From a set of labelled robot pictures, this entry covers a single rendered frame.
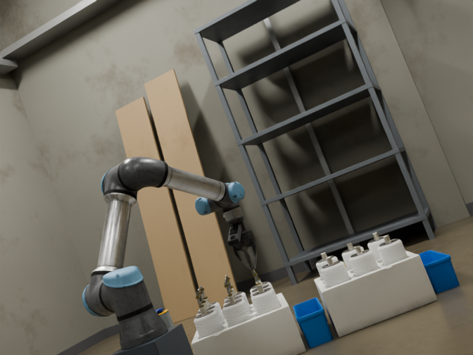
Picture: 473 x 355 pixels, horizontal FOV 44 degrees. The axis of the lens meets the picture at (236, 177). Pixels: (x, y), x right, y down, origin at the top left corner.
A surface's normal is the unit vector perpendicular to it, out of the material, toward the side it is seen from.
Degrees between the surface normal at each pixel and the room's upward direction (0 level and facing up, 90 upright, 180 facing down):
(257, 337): 90
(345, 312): 90
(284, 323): 90
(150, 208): 78
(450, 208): 90
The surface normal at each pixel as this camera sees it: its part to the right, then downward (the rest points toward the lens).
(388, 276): -0.06, -0.05
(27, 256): 0.86, -0.37
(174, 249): -0.43, -0.12
